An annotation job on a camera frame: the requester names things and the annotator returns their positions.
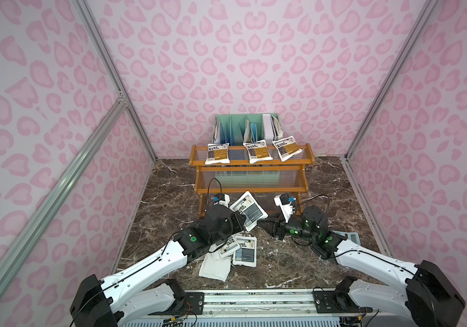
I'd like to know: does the light blue calculator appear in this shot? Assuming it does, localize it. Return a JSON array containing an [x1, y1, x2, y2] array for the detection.
[[334, 231, 361, 246]]

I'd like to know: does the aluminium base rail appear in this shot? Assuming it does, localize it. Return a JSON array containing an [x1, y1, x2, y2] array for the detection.
[[81, 285, 439, 327]]

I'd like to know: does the blue coffee bag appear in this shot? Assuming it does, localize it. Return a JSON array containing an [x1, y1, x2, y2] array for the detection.
[[229, 192, 268, 232], [217, 236, 240, 258], [232, 236, 257, 268]]

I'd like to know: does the white binder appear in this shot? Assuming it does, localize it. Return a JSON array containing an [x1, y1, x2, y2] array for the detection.
[[262, 114, 274, 144]]

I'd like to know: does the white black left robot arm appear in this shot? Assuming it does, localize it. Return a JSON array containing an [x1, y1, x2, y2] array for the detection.
[[69, 204, 247, 326]]

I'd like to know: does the orange wooden three-tier shelf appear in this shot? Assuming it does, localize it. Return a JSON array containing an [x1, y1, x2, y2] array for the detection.
[[189, 144, 315, 217]]

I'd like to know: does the yellow coffee bag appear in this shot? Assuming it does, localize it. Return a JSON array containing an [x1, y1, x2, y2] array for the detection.
[[243, 140, 273, 164], [273, 136, 303, 162], [205, 143, 230, 165]]

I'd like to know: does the plain white bag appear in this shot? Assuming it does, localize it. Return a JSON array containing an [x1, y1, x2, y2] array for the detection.
[[199, 251, 232, 282]]

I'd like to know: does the green file organizer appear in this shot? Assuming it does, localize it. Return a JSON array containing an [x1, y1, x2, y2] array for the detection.
[[210, 113, 284, 146]]

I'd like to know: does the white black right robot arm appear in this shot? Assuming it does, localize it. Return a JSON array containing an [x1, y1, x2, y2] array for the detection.
[[258, 207, 466, 326]]

